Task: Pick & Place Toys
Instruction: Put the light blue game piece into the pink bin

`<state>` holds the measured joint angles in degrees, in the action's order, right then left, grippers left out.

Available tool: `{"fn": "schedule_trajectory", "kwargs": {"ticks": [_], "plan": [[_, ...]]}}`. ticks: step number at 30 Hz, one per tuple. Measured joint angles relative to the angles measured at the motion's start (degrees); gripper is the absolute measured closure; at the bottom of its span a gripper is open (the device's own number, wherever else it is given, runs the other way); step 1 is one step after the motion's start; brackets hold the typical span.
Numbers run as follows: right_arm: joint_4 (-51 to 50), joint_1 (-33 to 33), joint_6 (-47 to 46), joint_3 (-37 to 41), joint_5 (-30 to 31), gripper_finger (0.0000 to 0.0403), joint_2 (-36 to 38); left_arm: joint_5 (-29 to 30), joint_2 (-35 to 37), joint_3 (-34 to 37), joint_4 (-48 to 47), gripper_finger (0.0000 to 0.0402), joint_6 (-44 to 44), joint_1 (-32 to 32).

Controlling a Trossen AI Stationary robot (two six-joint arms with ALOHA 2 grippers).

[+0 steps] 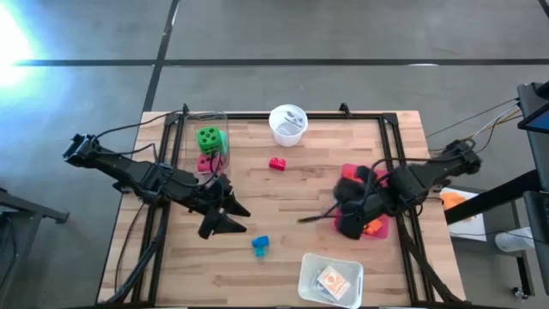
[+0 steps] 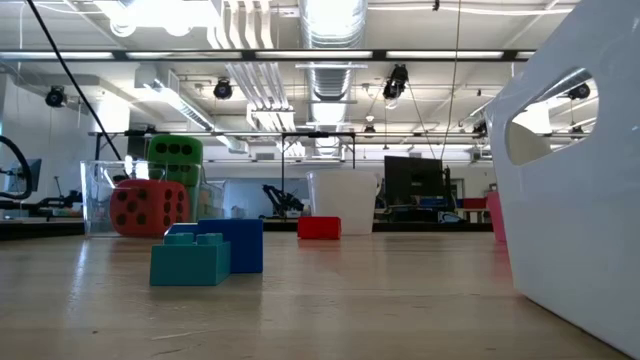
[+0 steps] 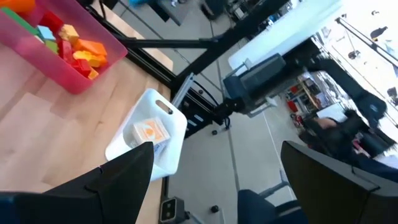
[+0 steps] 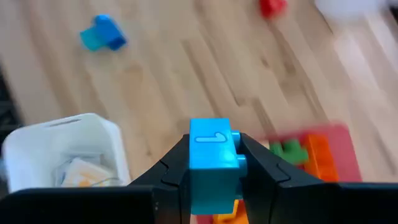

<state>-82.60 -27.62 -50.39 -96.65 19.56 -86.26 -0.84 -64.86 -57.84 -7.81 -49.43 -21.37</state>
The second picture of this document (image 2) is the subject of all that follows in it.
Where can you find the red two-stud brick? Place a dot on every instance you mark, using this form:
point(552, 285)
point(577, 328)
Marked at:
point(320, 227)

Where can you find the blue brick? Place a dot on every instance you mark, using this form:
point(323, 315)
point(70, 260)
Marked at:
point(245, 245)

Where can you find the green foam die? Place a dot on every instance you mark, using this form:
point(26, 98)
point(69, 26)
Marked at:
point(175, 150)

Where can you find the teal brick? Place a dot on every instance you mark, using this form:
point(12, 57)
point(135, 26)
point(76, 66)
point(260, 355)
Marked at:
point(190, 265)

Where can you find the red foam die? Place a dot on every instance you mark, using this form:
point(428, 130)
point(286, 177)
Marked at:
point(145, 210)

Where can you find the black background robot arm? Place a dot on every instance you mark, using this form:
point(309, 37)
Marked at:
point(60, 201)
point(285, 202)

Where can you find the black monitor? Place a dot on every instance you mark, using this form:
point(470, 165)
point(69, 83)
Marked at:
point(412, 175)

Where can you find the black ceiling spotlight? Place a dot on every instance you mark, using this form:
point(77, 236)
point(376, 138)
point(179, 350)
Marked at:
point(222, 89)
point(55, 97)
point(396, 82)
point(579, 91)

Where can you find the pink plastic bin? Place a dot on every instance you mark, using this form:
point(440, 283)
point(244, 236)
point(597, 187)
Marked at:
point(496, 215)

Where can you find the clear plastic bin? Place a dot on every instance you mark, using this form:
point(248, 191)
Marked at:
point(95, 200)

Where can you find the white plastic bin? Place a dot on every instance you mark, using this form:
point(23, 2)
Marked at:
point(565, 225)

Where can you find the grey monitor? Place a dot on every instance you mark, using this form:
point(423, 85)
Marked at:
point(36, 170)

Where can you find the black background workstation frame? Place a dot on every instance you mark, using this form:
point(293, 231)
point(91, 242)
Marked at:
point(282, 150)

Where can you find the silver ventilation duct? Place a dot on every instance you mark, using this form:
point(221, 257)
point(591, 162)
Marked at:
point(330, 80)

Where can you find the black overhead frame beam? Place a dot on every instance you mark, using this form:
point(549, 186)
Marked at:
point(200, 55)

